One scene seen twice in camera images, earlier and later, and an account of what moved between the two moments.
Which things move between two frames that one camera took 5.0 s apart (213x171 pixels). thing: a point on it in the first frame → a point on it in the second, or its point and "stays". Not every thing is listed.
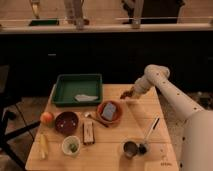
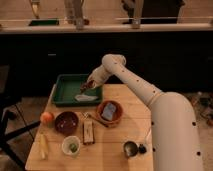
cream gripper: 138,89 → 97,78
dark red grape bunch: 126,94 → 86,85
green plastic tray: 79,89 stays
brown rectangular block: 88,132 stays
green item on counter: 44,23 stays
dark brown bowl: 66,123 stays
